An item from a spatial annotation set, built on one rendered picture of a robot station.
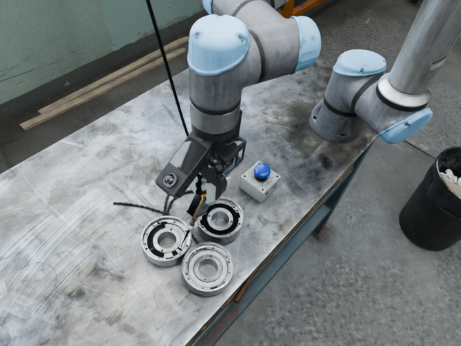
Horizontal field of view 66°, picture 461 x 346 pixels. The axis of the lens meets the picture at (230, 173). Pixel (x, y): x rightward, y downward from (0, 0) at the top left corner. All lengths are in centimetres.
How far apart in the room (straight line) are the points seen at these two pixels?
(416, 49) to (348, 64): 19
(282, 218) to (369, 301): 97
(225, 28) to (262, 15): 10
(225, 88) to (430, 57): 46
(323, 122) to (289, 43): 55
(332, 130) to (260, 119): 21
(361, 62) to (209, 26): 56
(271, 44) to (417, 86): 43
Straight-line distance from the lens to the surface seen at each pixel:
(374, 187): 210
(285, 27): 53
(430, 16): 78
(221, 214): 82
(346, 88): 95
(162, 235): 80
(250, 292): 137
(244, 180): 85
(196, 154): 56
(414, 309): 184
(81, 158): 98
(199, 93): 49
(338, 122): 102
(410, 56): 82
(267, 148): 98
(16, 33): 222
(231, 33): 46
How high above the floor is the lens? 152
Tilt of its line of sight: 52 degrees down
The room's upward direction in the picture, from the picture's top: 7 degrees clockwise
